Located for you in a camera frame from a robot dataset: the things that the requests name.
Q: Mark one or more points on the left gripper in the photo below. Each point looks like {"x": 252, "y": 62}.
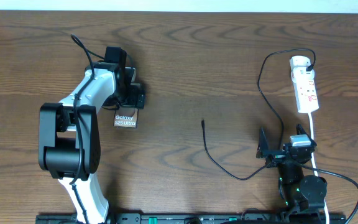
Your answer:
{"x": 133, "y": 101}

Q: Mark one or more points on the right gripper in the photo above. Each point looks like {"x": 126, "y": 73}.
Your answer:
{"x": 276, "y": 157}

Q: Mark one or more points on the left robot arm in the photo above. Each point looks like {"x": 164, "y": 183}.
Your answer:
{"x": 69, "y": 141}

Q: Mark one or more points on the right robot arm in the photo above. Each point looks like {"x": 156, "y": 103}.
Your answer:
{"x": 303, "y": 194}

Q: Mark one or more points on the white charger adapter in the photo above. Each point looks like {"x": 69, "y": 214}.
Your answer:
{"x": 299, "y": 61}

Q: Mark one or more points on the white power strip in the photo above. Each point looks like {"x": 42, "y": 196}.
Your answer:
{"x": 305, "y": 90}

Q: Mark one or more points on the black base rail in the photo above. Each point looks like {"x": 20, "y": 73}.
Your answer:
{"x": 252, "y": 216}

